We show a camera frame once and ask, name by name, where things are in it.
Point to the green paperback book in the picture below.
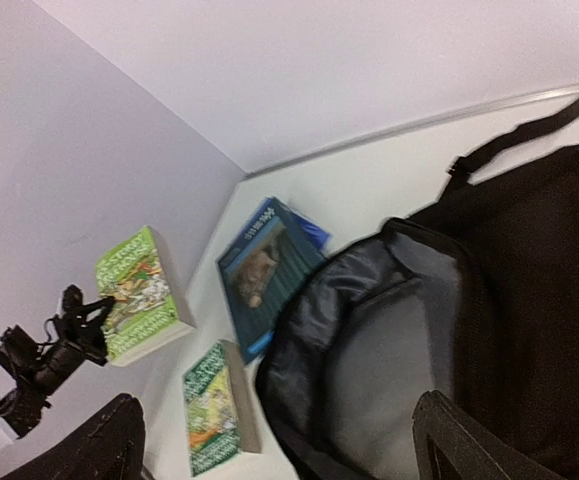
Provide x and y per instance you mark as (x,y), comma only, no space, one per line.
(150,310)
(220,418)

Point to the black student backpack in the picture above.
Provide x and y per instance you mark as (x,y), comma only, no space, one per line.
(476,296)

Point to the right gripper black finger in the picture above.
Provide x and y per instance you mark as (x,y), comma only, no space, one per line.
(449,444)

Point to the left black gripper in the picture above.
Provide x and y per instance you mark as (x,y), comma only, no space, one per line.
(111,443)

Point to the dark blue hardcover book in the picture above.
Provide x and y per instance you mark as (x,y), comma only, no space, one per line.
(262,268)

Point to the blue notebook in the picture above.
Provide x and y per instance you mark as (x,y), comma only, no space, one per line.
(318,236)

